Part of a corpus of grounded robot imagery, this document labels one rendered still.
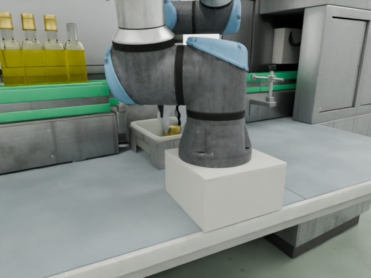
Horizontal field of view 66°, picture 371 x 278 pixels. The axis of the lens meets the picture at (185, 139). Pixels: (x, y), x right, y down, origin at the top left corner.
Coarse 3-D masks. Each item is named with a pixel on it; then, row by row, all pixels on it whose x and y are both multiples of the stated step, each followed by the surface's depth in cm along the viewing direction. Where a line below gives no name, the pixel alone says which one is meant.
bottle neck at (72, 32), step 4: (68, 24) 86; (72, 24) 86; (68, 28) 86; (72, 28) 87; (76, 28) 88; (68, 32) 87; (72, 32) 87; (76, 32) 88; (68, 36) 87; (72, 36) 87; (76, 36) 88
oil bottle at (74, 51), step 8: (72, 40) 87; (72, 48) 87; (80, 48) 88; (72, 56) 87; (80, 56) 88; (72, 64) 88; (80, 64) 89; (72, 72) 88; (80, 72) 90; (72, 80) 89; (80, 80) 90
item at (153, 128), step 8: (144, 120) 95; (152, 120) 96; (176, 120) 98; (136, 128) 86; (144, 128) 95; (152, 128) 96; (160, 128) 98; (152, 136) 77; (160, 136) 98; (168, 136) 76; (176, 136) 77
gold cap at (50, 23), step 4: (44, 16) 82; (48, 16) 82; (52, 16) 83; (44, 20) 83; (48, 20) 83; (52, 20) 83; (44, 24) 84; (48, 24) 83; (52, 24) 83; (56, 24) 85; (48, 28) 83; (52, 28) 83; (56, 28) 85
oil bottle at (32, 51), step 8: (24, 40) 81; (32, 40) 81; (24, 48) 80; (32, 48) 81; (40, 48) 82; (24, 56) 81; (32, 56) 82; (40, 56) 83; (24, 64) 81; (32, 64) 82; (40, 64) 83; (32, 72) 83; (40, 72) 84; (32, 80) 83; (40, 80) 84
